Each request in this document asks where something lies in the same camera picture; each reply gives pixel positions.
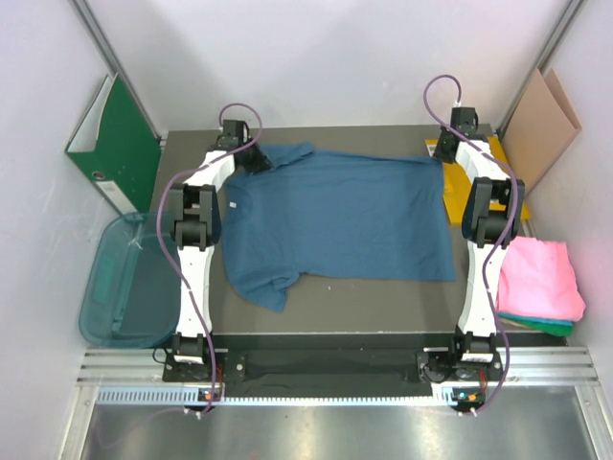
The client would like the blue t shirt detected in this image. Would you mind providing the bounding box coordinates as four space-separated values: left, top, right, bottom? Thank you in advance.
221 143 456 312

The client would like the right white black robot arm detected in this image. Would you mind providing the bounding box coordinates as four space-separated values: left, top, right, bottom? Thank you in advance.
433 104 525 380

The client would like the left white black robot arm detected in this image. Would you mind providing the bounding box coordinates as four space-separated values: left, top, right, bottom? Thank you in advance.
163 120 271 383

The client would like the yellow padded envelope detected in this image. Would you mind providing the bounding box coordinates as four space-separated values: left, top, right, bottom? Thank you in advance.
425 136 531 226

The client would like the brown cardboard folder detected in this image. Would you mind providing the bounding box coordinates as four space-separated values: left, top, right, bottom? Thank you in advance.
502 70 582 193

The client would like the pink folded t shirt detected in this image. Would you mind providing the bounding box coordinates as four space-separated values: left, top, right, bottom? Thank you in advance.
497 237 586 322

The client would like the teal transparent plastic bin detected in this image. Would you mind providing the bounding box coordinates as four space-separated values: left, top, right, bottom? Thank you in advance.
79 213 181 349

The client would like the green folded t shirt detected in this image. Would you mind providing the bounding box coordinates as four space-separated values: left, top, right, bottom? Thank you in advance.
519 320 574 337

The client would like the green ring binder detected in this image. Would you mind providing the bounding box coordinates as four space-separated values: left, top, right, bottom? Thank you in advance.
65 75 161 215

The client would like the right aluminium corner post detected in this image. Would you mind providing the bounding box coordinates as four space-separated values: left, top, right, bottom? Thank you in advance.
495 0 587 139

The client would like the aluminium corner post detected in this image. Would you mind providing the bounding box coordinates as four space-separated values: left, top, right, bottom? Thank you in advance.
68 0 163 144
495 0 587 139

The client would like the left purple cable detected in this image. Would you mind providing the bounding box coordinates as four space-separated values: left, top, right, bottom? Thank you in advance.
93 103 263 449

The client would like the left aluminium corner post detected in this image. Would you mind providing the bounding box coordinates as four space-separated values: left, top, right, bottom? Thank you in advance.
68 0 163 144

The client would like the grey slotted cable duct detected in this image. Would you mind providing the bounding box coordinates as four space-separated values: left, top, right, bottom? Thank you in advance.
96 386 479 407

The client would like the aluminium front rail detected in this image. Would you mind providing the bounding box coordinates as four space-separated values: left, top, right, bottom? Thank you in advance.
58 347 612 459

